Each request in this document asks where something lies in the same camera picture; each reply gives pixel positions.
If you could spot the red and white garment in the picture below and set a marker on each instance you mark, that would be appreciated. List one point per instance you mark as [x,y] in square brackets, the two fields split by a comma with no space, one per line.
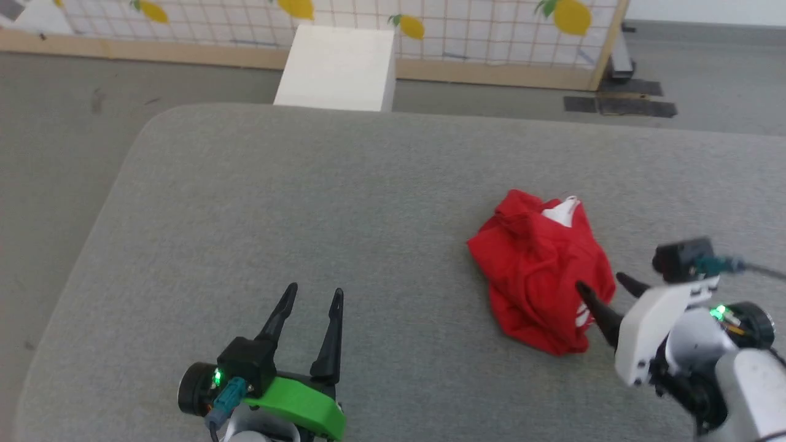
[528,264]

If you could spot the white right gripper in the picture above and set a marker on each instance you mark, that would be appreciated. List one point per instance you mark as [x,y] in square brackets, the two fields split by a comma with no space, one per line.
[645,331]

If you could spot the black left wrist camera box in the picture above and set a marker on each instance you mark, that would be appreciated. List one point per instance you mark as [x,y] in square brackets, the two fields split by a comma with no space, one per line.
[245,362]

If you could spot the white box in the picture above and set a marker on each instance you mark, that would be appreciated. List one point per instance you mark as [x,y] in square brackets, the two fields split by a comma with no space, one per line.
[338,67]

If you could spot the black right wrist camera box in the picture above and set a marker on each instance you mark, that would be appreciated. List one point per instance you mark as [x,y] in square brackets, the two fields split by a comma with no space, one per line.
[678,258]

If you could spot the lemon-print grid partition screen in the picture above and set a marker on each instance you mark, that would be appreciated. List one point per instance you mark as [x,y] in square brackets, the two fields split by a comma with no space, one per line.
[466,37]

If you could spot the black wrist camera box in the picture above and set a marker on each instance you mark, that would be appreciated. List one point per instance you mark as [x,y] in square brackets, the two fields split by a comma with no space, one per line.
[245,362]
[678,258]

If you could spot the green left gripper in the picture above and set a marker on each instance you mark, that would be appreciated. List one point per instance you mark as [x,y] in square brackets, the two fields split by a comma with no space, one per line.
[301,405]

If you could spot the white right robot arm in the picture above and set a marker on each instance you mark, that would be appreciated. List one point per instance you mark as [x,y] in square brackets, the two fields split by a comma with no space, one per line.
[749,393]

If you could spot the grey metal screen foot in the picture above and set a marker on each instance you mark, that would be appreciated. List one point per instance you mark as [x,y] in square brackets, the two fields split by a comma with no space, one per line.
[620,58]

